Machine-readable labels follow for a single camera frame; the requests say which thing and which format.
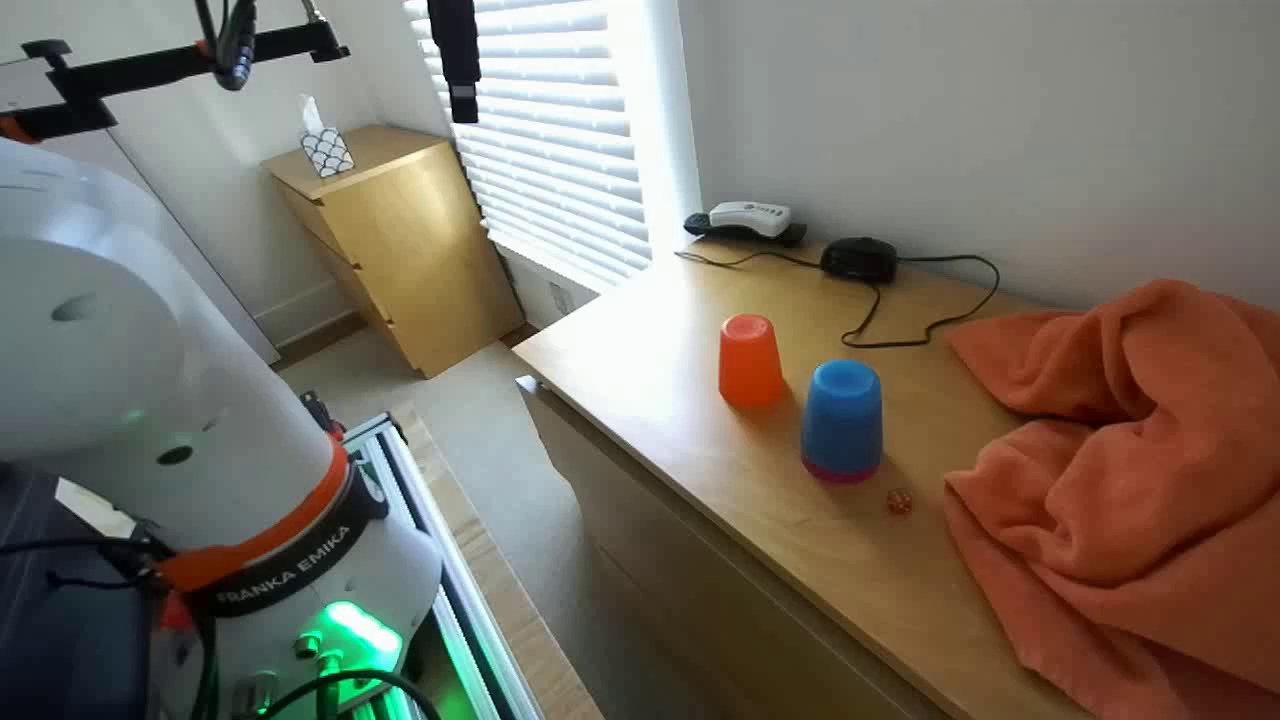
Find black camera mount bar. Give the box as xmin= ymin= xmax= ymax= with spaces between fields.
xmin=0 ymin=22 xmax=349 ymax=145

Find patterned tissue box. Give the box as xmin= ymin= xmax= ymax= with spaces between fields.
xmin=299 ymin=96 xmax=350 ymax=180

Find black round device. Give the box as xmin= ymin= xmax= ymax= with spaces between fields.
xmin=821 ymin=235 xmax=898 ymax=285

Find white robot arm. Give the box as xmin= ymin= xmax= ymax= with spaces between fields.
xmin=0 ymin=0 xmax=449 ymax=720

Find light wooden dresser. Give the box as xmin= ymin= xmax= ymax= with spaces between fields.
xmin=264 ymin=127 xmax=522 ymax=378

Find small red object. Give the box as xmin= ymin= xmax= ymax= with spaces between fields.
xmin=889 ymin=493 xmax=910 ymax=516

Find white window blinds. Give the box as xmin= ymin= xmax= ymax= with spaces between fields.
xmin=405 ymin=0 xmax=651 ymax=290

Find orange plastic cup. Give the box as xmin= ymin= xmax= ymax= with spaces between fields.
xmin=718 ymin=314 xmax=785 ymax=408

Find black cable on desk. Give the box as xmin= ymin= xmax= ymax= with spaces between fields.
xmin=839 ymin=253 xmax=1004 ymax=352

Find wooden desk cabinet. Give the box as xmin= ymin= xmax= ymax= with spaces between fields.
xmin=516 ymin=262 xmax=1074 ymax=720

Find white game controller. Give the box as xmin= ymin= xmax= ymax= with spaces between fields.
xmin=685 ymin=201 xmax=805 ymax=247

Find blue plastic cup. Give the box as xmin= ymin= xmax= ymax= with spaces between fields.
xmin=799 ymin=360 xmax=882 ymax=483

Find orange fleece blanket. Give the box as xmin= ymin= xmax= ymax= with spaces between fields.
xmin=944 ymin=282 xmax=1280 ymax=720

